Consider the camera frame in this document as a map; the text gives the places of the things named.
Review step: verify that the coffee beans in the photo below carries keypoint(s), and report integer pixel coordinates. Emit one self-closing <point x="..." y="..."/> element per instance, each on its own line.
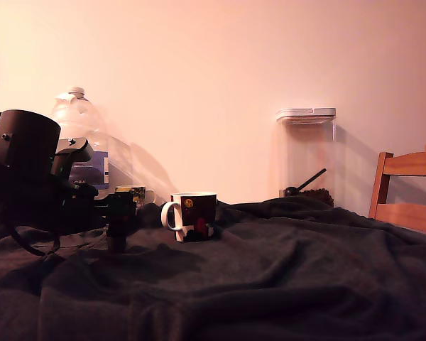
<point x="319" y="196"/>

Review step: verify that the yellow cartoon print mug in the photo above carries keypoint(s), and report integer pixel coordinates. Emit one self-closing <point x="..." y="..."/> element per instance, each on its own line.
<point x="142" y="197"/>

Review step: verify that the large clear water bottle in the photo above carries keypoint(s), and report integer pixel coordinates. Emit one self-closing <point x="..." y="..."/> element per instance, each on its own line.
<point x="78" y="113"/>

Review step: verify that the dark blanket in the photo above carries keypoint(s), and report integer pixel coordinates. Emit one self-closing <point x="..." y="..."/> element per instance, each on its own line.
<point x="270" y="277"/>

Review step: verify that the black scoop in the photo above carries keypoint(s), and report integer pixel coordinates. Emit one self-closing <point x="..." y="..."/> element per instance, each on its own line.
<point x="307" y="183"/>

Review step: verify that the clear jar with white lid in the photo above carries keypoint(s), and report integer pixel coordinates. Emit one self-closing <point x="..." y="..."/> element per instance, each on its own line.
<point x="305" y="149"/>

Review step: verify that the wooden chair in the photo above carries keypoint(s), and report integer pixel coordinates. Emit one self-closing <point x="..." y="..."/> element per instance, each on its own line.
<point x="404" y="209"/>

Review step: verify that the pale grey camera box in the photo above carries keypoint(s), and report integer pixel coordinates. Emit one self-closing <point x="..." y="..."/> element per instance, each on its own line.
<point x="74" y="149"/>

